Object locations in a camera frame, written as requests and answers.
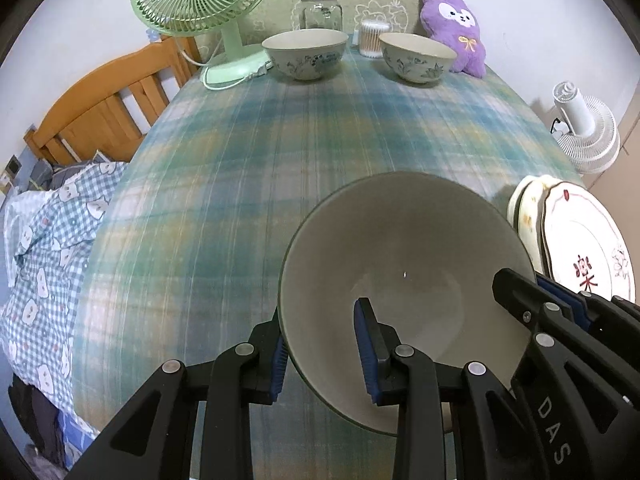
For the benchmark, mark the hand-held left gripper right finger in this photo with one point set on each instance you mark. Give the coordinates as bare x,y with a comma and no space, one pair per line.
363,347

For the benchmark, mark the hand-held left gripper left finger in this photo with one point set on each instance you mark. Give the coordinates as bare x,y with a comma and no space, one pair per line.
276,380

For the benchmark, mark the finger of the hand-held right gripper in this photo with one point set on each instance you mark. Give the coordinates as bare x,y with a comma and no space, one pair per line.
567,302
515,292

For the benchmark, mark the white plate with red character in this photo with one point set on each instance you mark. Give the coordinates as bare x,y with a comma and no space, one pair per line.
585,240

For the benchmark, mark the grey-green floral ceramic bowl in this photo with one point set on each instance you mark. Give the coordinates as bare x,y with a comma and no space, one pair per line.
400,240
417,57
302,55

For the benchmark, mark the white floor fan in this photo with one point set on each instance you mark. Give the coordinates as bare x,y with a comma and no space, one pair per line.
590,130

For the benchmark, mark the blue bed sheet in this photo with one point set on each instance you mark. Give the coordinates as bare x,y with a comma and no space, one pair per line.
77,430

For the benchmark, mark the dark cloth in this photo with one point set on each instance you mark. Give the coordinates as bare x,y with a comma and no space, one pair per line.
35,415

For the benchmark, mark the blue checked printed blanket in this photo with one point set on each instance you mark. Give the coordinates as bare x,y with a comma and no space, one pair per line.
50,270

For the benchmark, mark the purple plush toy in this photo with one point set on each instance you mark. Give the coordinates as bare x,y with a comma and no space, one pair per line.
457,35

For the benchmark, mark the cotton swab container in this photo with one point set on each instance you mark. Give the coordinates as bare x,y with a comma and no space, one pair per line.
375,37

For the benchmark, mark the grey plaid pillow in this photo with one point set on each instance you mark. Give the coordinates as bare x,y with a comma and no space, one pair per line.
60,175

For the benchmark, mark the wooden bed headboard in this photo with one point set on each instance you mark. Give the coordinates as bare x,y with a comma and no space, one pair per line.
95,105

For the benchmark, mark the clear glass jar dark lid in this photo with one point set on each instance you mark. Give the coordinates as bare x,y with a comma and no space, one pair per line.
321,12

